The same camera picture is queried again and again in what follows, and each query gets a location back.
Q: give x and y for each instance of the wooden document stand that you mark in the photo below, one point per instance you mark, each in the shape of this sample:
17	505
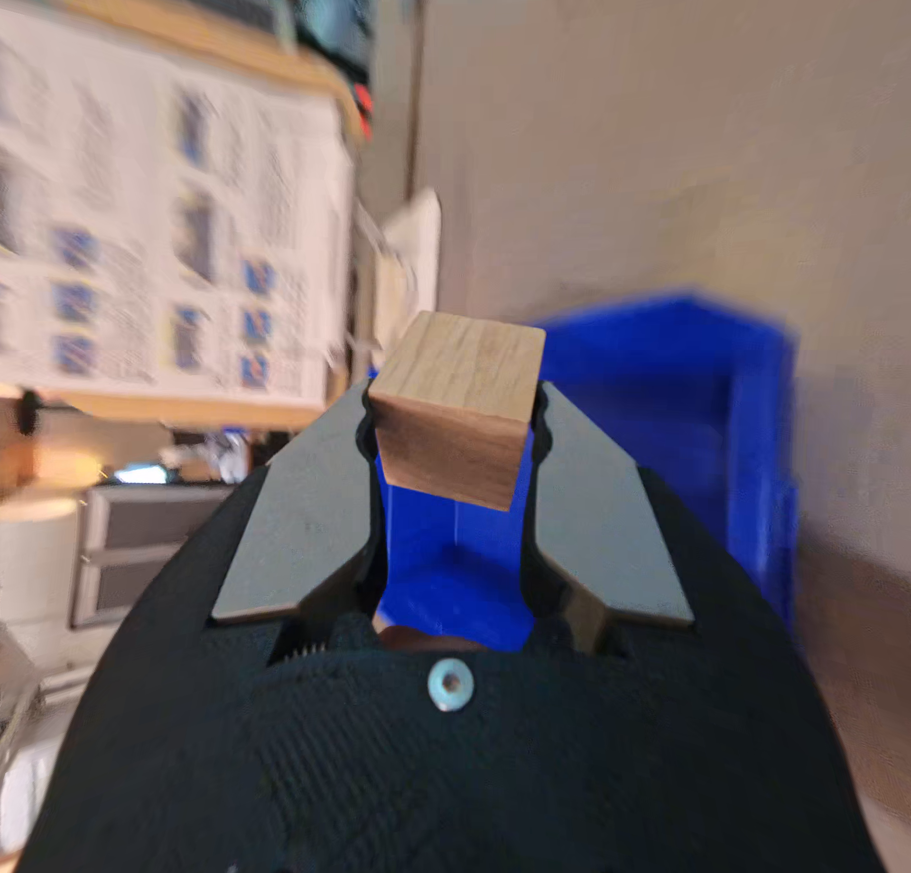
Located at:
178	22

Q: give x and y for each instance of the grey desk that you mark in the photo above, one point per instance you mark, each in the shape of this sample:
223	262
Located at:
640	139

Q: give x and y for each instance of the blue plastic bin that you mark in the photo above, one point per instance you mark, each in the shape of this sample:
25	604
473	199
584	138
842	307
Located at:
640	389

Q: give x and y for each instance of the orange traffic cone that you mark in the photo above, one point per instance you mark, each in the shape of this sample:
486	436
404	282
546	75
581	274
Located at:
363	111

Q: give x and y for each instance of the large wooden cube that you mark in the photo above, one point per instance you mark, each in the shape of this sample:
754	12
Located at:
455	403

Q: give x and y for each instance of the printed instruction sheet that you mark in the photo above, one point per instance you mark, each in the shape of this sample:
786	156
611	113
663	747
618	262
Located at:
142	175

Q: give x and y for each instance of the grey framed panel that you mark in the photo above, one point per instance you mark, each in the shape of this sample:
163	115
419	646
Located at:
142	524

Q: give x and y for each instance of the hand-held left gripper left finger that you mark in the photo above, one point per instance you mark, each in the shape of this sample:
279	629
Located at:
299	531

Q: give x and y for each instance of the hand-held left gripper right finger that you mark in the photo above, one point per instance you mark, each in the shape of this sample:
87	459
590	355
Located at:
605	531

